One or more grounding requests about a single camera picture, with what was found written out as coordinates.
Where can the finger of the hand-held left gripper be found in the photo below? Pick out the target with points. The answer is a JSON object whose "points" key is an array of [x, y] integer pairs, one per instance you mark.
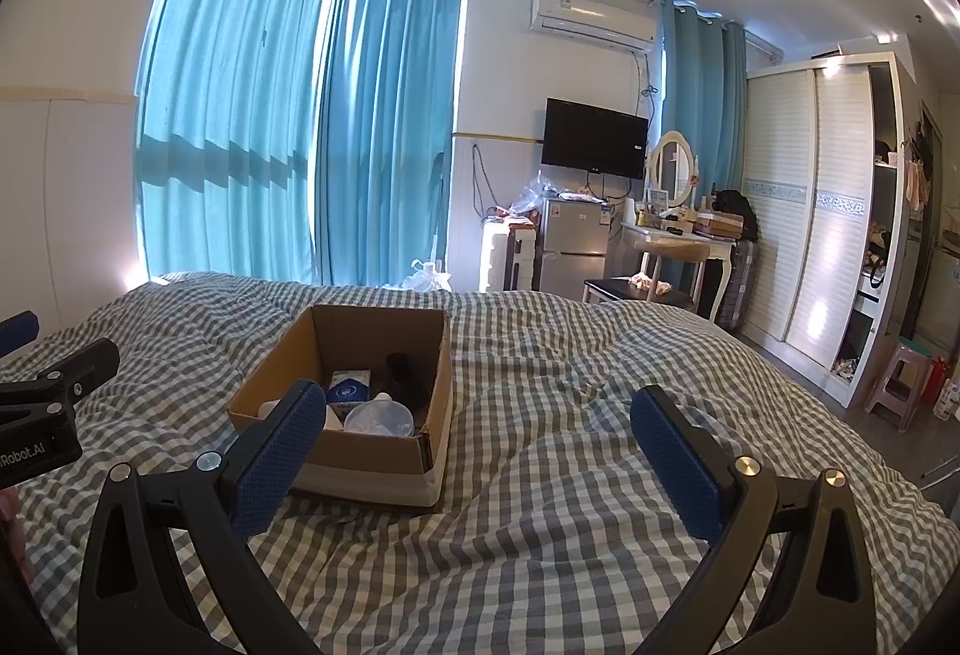
{"points": [[16, 332], [75, 366]]}

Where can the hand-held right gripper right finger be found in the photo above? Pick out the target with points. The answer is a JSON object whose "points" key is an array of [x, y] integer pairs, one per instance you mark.
{"points": [[675, 460]]}

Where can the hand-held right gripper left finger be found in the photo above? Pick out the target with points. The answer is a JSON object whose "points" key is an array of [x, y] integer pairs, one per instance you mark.
{"points": [[270, 460]]}

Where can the cardboard box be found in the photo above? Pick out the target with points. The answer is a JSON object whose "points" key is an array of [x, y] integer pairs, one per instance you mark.
{"points": [[360, 460]]}

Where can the clear plastic cup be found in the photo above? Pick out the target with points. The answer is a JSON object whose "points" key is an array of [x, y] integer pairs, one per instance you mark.
{"points": [[379, 418]]}

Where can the blue white tissue pack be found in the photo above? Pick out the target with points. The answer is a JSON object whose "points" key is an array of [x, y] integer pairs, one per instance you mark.
{"points": [[349, 388]]}

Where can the checked blanket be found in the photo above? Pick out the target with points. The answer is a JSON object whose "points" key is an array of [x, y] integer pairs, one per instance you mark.
{"points": [[540, 400]]}

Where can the black pouch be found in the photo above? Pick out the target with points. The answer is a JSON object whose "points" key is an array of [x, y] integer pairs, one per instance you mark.
{"points": [[409, 377]]}

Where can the chair with black seat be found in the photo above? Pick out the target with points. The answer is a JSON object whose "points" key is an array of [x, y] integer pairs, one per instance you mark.
{"points": [[622, 291]]}

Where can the dark suitcase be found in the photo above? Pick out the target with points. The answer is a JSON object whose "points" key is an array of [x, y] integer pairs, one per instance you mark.
{"points": [[742, 287]]}

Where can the white dressing table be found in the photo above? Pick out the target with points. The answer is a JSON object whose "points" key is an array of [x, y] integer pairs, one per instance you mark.
{"points": [[716, 250]]}

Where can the silver mini fridge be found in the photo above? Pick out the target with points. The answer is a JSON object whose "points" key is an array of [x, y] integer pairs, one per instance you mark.
{"points": [[574, 246]]}

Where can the crumpled plastic bag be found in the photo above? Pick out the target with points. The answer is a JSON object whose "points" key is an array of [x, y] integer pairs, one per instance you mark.
{"points": [[427, 276]]}

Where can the pink plastic stool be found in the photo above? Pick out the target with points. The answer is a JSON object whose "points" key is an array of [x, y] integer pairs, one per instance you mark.
{"points": [[900, 370]]}

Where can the black bag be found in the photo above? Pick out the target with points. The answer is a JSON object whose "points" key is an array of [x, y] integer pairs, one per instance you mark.
{"points": [[735, 212]]}

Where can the white foam box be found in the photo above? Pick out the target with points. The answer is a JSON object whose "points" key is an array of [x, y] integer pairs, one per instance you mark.
{"points": [[499, 257]]}

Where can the white sliding wardrobe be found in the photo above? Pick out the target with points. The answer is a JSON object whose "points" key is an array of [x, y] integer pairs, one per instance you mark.
{"points": [[817, 212]]}

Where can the oval white mirror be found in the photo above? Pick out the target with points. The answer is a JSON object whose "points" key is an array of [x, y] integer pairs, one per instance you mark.
{"points": [[673, 167]]}

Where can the clear plastic bag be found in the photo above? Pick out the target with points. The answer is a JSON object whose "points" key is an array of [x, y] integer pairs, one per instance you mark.
{"points": [[534, 193]]}

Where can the wide blue curtain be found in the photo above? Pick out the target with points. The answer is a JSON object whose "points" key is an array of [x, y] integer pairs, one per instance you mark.
{"points": [[225, 100]]}

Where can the narrow blue curtain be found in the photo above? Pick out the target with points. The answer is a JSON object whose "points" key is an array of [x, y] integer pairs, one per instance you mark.
{"points": [[705, 100]]}

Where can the hanging clothes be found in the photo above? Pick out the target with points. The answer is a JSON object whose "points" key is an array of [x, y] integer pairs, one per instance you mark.
{"points": [[919, 171]]}

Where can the white air conditioner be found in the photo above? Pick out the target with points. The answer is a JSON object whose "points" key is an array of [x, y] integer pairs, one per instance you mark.
{"points": [[592, 17]]}

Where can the black wall television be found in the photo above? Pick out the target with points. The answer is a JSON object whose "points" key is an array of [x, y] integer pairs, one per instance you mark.
{"points": [[592, 137]]}

